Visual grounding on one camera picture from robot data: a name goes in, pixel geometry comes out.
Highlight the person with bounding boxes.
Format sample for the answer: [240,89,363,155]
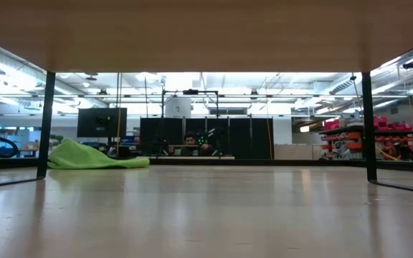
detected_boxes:
[180,131,215,157]

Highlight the white box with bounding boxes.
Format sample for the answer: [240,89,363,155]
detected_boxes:
[164,97,192,119]

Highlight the black partition panels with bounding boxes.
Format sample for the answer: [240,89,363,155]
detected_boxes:
[140,117,275,161]

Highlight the beige cabinet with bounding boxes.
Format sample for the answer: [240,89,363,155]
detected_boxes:
[273,143,323,161]

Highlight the clear tray with black edges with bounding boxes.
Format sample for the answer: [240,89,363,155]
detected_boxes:
[0,0,413,196]

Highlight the black monitor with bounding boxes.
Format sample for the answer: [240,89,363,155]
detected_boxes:
[77,107,128,138]

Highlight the green cloth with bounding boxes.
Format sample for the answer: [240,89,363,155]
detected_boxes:
[47,138,151,170]

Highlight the storage rack with red bins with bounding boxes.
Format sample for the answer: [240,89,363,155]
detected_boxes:
[318,114,413,161]

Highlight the black overhead rig frame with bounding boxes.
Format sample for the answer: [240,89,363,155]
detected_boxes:
[161,89,219,119]

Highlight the black aluminium table frame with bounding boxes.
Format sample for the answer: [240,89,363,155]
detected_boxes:
[0,156,413,172]

